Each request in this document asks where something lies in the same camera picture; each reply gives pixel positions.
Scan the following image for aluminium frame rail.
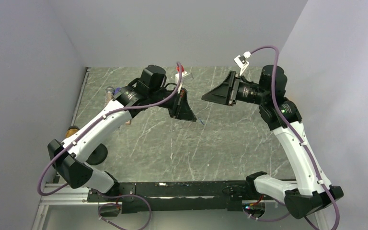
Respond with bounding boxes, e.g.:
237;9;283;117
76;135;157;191
31;182;92;230

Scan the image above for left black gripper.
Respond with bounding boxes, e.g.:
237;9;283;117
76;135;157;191
149;87;197;122

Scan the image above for glitter grey microphone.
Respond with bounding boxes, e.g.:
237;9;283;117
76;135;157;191
104;86;115;107

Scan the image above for round gold black disc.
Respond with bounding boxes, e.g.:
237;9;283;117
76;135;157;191
65;126;79;138

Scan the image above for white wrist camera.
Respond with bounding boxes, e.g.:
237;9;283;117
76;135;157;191
174;66;194;93
233;51;251;76

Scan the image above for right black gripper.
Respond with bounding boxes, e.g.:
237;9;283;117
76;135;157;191
202;70;269;106

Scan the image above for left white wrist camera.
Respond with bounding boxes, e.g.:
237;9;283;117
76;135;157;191
174;66;194;93

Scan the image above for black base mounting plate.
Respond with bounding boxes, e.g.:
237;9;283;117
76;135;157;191
87;180;262;214

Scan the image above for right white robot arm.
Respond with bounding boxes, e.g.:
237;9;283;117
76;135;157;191
202;65;344;219

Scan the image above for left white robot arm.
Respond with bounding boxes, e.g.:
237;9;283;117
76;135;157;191
47;65;197;201

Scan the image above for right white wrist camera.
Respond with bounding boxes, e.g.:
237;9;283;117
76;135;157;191
233;51;251;76

